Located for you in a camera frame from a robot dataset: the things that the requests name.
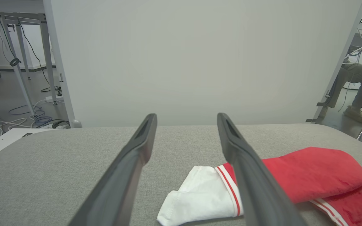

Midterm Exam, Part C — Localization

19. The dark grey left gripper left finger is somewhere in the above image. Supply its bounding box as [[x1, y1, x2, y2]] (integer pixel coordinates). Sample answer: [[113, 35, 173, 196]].
[[68, 113, 158, 226]]

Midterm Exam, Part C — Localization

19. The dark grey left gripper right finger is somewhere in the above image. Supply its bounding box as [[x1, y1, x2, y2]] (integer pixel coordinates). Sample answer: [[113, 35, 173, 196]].
[[217, 113, 308, 226]]

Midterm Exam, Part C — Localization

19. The red shirt with white sleeves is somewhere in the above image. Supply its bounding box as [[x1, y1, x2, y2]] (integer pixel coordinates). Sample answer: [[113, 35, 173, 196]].
[[157, 146, 362, 226]]

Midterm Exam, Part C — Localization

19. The white backdrop panel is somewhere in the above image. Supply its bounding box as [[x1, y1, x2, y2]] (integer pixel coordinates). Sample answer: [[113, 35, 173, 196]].
[[43, 0, 362, 128]]

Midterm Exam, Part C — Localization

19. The seated person in olive trousers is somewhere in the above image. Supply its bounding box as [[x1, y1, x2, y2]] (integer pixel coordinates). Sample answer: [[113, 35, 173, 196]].
[[319, 56, 362, 123]]

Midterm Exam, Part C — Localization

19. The blue coiled floor cable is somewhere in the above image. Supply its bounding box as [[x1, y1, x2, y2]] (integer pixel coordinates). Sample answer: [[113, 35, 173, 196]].
[[9, 105, 53, 125]]

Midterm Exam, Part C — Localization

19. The white floor cable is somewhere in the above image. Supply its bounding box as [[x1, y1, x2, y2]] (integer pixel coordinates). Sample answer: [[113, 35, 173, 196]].
[[0, 100, 47, 133]]

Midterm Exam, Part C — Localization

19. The grey metal desk frame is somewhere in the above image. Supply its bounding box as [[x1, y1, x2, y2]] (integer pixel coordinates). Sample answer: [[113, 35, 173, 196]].
[[0, 0, 59, 118]]

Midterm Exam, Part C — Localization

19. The thin black hanging cable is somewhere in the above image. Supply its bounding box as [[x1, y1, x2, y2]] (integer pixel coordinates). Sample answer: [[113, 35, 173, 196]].
[[17, 18, 52, 93]]

